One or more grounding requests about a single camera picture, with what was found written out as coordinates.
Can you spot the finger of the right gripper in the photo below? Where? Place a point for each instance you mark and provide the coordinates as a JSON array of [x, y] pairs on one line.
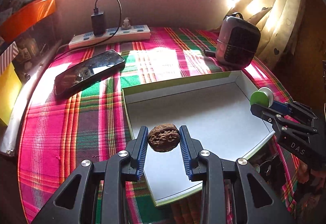
[[280, 122], [296, 110]]

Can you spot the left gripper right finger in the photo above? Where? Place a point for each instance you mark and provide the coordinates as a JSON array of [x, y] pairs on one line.
[[253, 201]]

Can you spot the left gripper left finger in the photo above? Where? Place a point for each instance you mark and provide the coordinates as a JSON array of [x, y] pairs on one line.
[[75, 201]]

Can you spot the green silver spool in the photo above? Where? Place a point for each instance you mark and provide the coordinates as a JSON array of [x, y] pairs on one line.
[[263, 96]]

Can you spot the large brown walnut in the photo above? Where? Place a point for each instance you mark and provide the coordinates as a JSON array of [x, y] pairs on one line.
[[164, 137]]

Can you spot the black three-button remote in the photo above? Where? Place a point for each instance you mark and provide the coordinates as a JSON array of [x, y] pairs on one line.
[[268, 168]]

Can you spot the person's right hand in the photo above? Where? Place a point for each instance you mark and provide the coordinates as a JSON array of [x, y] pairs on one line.
[[303, 173]]

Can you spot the green white cardboard tray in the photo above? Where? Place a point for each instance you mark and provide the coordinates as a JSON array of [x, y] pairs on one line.
[[216, 110]]

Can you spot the plaid pink green cloth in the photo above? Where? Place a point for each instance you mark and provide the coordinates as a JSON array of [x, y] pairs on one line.
[[58, 135]]

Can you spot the small grey fan heater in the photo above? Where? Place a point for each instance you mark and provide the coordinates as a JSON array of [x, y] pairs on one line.
[[237, 42]]

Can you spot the cream heart pattern curtain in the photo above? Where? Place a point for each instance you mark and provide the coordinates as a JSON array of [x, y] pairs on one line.
[[278, 22]]

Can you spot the black smartphone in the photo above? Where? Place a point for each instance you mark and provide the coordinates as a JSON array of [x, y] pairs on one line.
[[87, 73]]

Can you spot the yellow box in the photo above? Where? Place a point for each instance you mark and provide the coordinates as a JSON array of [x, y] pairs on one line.
[[10, 86]]

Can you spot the white power strip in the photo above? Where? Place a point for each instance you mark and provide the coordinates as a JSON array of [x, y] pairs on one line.
[[135, 33]]

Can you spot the small beige plug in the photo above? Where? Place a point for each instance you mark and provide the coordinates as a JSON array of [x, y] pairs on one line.
[[126, 24]]

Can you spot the black charger adapter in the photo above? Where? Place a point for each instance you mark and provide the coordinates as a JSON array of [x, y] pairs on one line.
[[98, 23]]

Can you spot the orange box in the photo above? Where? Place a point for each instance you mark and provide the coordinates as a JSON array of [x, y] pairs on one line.
[[26, 17]]

